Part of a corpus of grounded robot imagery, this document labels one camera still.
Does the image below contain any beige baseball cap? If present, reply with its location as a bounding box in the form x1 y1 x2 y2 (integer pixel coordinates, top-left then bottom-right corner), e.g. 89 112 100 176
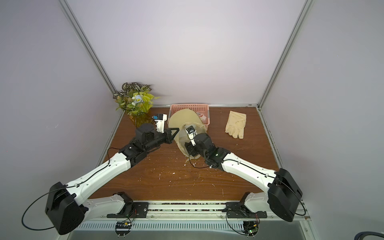
168 109 207 157

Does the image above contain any pink baseball cap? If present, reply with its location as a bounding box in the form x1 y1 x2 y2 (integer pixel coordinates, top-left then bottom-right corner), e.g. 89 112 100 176
197 112 207 124

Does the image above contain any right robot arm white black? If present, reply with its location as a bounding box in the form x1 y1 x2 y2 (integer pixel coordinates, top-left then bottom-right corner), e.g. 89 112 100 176
185 133 303 222

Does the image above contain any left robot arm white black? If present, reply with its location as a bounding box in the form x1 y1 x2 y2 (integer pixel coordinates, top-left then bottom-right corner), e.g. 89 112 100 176
45 124 180 235

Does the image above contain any amber glass vase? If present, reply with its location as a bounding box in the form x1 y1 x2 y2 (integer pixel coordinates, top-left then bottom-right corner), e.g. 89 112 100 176
128 112 154 129

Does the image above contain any pink plastic basket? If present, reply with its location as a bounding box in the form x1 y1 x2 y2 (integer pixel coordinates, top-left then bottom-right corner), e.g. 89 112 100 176
168 104 210 130

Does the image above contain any artificial plant bouquet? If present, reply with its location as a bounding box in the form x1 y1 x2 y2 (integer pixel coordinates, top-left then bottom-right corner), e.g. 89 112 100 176
113 83 159 116

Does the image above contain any cream fabric glove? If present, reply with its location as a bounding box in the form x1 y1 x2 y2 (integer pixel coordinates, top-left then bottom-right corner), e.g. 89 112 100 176
225 111 247 139

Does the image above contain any left small circuit board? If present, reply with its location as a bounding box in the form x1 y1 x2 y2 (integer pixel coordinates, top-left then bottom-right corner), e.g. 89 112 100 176
115 221 133 238

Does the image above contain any small circuit board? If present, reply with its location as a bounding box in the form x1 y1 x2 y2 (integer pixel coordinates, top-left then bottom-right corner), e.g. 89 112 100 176
242 221 259 237
115 221 133 238

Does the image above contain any right small circuit board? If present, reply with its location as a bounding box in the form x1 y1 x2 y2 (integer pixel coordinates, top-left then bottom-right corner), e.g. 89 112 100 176
242 221 259 237

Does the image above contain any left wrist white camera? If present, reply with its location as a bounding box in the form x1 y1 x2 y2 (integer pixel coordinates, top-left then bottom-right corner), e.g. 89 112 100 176
153 114 168 133

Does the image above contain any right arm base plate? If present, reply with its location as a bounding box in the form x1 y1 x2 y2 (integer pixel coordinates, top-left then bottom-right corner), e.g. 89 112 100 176
222 202 268 219

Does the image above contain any aluminium front rail frame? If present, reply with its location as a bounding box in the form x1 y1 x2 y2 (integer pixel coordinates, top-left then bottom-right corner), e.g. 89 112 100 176
56 198 319 240

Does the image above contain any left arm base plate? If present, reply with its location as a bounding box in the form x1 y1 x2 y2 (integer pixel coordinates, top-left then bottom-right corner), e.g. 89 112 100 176
107 202 149 219

